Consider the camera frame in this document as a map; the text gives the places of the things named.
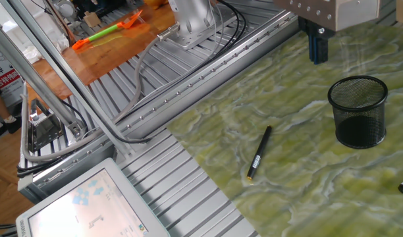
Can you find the grey Schunk gripper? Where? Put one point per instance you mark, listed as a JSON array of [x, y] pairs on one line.
[[336, 13]]

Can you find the black mesh pen holder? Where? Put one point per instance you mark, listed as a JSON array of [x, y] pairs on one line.
[[359, 131]]

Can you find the black pen with white label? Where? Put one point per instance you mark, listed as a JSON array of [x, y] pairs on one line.
[[259, 153]]

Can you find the green marble slab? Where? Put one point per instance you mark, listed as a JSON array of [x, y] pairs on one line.
[[303, 197]]

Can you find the orange green plastic tool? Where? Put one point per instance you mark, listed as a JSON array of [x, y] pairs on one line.
[[104, 32]]

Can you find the small wooden block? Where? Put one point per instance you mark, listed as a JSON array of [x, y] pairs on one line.
[[91, 19]]

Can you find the white grey machine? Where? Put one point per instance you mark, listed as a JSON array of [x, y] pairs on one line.
[[64, 8]]

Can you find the white plastic bag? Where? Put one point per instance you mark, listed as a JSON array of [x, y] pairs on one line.
[[61, 41]]

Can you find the white teach pendant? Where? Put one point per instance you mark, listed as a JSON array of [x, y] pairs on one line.
[[89, 204]]

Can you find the white box with red label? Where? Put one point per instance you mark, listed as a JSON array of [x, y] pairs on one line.
[[4, 79]]

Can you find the person leg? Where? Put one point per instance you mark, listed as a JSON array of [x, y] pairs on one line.
[[0, 110]]

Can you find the silver metal pedestal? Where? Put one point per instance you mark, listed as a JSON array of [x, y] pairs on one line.
[[191, 19]]

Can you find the aluminium frame post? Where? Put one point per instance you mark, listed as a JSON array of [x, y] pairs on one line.
[[60, 67], [23, 67]]

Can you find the metal pendant bracket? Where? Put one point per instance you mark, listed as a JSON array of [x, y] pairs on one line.
[[45, 131]]

